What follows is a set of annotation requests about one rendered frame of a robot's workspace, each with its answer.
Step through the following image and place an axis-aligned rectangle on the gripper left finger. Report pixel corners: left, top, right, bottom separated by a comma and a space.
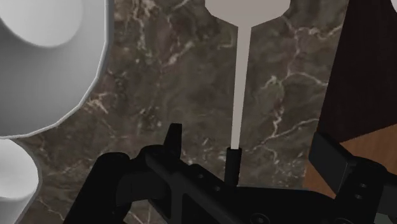
63, 123, 187, 224

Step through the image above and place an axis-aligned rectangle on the small white bowl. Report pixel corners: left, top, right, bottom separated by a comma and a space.
0, 138, 43, 224

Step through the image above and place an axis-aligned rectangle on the large white bowl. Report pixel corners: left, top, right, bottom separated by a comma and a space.
0, 0, 116, 139

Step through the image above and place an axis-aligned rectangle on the dark brown robot stand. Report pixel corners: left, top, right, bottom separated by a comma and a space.
317, 0, 397, 144

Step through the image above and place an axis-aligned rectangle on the beige spatula with black handle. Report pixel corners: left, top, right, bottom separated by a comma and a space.
204, 0, 291, 187

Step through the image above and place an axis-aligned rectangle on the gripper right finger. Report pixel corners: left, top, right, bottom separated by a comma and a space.
308, 131, 397, 224

